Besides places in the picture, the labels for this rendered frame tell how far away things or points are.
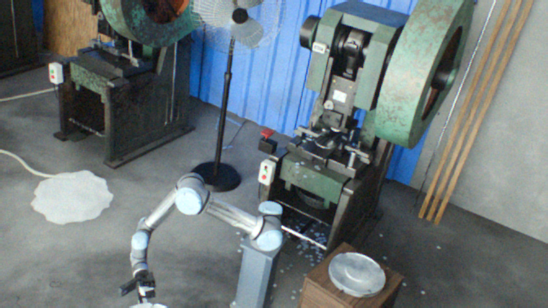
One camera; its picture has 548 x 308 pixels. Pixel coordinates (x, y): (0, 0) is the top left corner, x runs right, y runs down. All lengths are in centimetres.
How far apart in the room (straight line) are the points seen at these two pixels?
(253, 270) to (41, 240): 131
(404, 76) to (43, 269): 216
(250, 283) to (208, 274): 41
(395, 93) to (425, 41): 25
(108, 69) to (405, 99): 222
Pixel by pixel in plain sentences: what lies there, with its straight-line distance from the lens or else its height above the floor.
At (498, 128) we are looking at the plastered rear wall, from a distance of 404.
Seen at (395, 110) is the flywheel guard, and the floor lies 123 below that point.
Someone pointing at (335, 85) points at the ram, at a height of 112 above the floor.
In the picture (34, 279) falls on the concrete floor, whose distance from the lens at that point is 311.
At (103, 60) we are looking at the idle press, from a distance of 388.
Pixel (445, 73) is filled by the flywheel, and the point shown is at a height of 136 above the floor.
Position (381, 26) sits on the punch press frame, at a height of 149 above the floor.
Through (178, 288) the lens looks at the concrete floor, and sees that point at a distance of 300.
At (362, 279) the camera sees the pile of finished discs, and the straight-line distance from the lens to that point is 271.
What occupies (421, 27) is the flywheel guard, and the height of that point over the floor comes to 160.
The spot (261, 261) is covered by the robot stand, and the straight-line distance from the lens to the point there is 264.
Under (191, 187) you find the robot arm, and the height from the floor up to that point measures 84.
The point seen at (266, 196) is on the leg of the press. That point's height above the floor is 38.
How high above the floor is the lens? 216
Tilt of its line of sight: 30 degrees down
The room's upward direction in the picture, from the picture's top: 11 degrees clockwise
